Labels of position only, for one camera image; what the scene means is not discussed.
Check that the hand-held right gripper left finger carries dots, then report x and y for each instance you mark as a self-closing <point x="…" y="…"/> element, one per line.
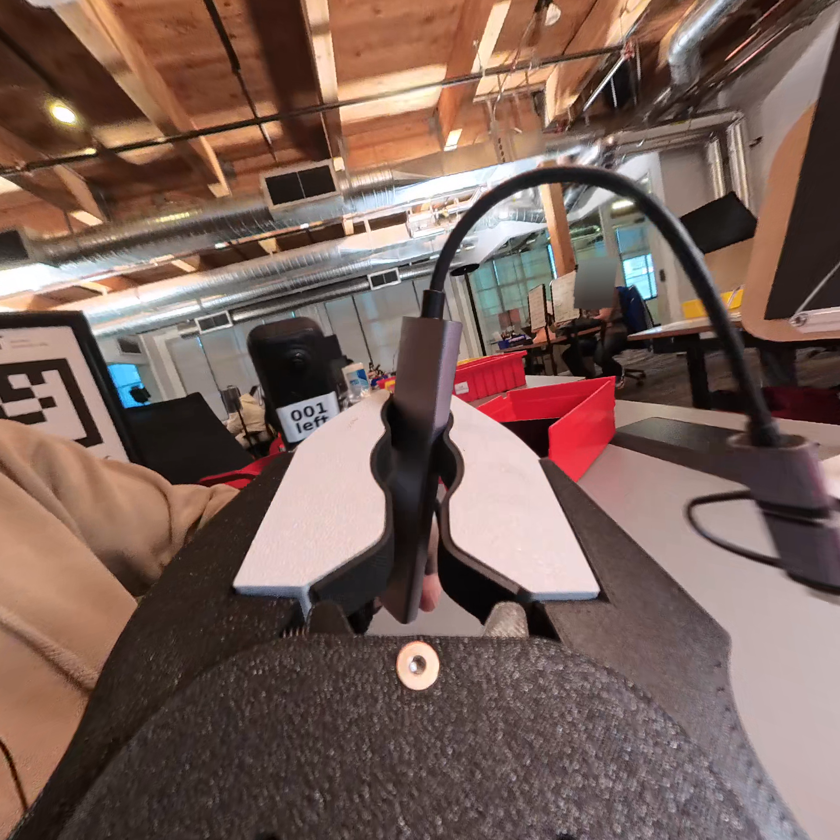
<point x="315" y="499"/>

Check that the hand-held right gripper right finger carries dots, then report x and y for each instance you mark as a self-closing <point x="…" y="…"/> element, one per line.
<point x="518" y="512"/>

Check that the red plastic bin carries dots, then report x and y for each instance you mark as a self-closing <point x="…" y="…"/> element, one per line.
<point x="239" y="474"/>
<point x="492" y="377"/>
<point x="577" y="420"/>

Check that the person's right hand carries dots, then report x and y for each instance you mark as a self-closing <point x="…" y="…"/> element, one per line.
<point x="431" y="584"/>

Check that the computer monitor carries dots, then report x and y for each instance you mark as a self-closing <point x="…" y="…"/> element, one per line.
<point x="563" y="298"/>
<point x="538" y="308"/>

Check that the black floor lamp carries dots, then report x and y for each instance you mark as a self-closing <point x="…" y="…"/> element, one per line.
<point x="463" y="269"/>

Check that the blue office chair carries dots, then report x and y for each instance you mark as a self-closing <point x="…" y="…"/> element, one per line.
<point x="640" y="308"/>

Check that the printed tag board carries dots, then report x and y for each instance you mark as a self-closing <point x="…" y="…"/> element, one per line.
<point x="39" y="354"/>

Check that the wooden office desk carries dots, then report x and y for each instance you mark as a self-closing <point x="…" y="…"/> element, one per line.
<point x="682" y="328"/>

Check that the yellow bin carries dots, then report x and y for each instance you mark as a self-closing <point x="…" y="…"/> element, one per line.
<point x="699" y="307"/>

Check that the cardboard box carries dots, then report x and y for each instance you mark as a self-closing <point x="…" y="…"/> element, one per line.
<point x="732" y="266"/>

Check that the white tablet stand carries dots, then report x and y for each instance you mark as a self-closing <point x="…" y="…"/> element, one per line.
<point x="804" y="319"/>

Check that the black monitor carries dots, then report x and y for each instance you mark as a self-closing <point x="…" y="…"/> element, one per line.
<point x="718" y="223"/>

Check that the black tablet tan rim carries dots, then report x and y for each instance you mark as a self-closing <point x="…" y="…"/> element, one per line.
<point x="807" y="197"/>

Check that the wooden support post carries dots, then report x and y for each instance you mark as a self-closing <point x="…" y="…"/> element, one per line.
<point x="558" y="229"/>

